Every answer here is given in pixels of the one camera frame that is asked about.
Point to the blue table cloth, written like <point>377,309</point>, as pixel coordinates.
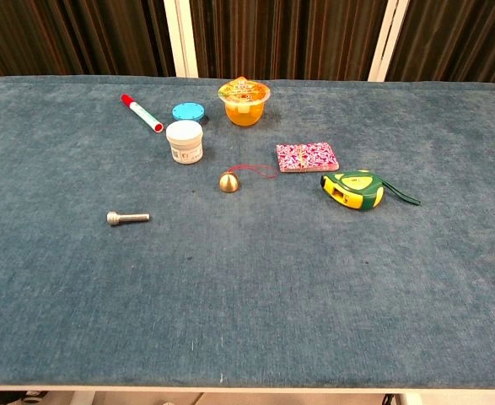
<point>247,274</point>

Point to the blue round lid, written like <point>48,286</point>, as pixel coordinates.
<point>188,111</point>

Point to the green yellow tape measure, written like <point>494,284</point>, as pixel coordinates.
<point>354,190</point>

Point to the white frame post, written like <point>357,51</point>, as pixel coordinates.
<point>388,38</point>
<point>180,38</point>

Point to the orange jelly cup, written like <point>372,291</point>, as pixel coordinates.
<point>243,103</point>

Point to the pink patterned card pack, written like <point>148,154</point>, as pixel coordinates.
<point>307,157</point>

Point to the white plastic jar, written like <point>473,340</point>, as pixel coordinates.
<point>184,141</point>

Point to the silver metal bolt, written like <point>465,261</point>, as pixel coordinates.
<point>127,217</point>

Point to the dark pleated curtain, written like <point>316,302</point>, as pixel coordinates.
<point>74,38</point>
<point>458,38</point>
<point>285,38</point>

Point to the red-capped white marker pen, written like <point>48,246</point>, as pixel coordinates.
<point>141,113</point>

